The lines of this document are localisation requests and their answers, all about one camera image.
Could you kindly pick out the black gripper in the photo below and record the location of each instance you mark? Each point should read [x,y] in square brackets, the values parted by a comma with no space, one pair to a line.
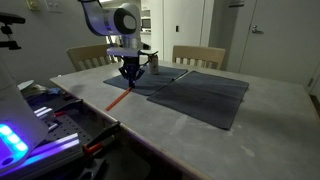
[131,62]

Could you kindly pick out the orange plastic straw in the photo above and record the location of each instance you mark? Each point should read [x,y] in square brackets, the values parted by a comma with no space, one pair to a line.
[118,99]

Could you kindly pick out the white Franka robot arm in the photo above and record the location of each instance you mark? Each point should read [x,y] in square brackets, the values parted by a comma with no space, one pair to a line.
[100,20]

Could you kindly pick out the red silver soda can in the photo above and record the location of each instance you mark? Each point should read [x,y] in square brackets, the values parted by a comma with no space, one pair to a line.
[154,66]

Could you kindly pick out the dark blue cloth placemat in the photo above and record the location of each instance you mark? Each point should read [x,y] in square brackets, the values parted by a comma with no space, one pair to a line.
[200,98]
[156,83]

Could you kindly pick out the white kitchen cabinet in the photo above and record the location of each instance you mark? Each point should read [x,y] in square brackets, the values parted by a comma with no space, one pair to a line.
[147,40]

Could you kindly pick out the light wooden slat chair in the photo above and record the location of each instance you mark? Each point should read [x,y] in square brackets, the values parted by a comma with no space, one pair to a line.
[86,53]
[198,53]

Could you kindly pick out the black door latch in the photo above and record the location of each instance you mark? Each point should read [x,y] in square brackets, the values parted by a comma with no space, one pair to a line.
[177,28]

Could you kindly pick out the white closet door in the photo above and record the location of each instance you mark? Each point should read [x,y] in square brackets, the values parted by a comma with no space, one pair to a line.
[190,20]

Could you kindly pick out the blue cloth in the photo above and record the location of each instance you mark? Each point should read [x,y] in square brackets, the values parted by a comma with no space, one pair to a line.
[54,91]

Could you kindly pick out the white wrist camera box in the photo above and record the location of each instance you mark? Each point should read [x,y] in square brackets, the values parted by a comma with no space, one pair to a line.
[123,51]

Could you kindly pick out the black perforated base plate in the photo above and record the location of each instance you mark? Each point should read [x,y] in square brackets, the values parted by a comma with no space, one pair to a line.
[71,128]

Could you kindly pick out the aluminium extrusion rail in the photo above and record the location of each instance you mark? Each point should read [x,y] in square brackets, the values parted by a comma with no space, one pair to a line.
[56,143]
[42,111]

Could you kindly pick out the white light switch plate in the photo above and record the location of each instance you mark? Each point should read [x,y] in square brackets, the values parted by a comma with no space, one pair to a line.
[54,5]

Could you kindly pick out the cream wall outlet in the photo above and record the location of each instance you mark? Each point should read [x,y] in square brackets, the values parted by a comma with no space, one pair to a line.
[33,4]

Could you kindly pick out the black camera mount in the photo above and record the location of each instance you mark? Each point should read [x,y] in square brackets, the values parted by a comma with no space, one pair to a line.
[8,20]

